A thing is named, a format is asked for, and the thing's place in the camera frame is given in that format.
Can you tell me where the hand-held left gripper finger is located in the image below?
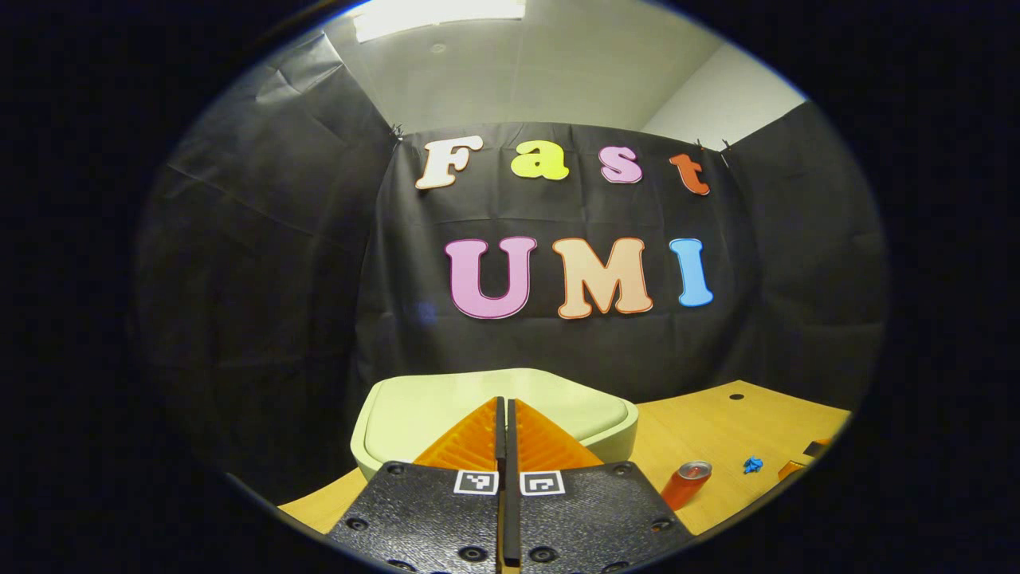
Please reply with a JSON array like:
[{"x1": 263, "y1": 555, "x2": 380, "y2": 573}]
[
  {"x1": 327, "y1": 396, "x2": 508, "y2": 574},
  {"x1": 507, "y1": 399, "x2": 696, "y2": 574}
]

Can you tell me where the green desktop garbage bin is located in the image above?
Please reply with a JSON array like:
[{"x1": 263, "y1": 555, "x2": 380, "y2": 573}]
[{"x1": 351, "y1": 368, "x2": 640, "y2": 482}]

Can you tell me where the red pop can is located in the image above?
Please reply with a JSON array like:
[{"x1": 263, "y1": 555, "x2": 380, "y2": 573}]
[{"x1": 661, "y1": 460, "x2": 713, "y2": 512}]

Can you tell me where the black backdrop cloth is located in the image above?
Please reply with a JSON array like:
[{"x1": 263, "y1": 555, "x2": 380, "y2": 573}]
[{"x1": 135, "y1": 32, "x2": 889, "y2": 495}]

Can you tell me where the ceiling light panel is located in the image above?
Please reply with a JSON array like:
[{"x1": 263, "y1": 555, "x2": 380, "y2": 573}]
[{"x1": 353, "y1": 0, "x2": 527, "y2": 42}]

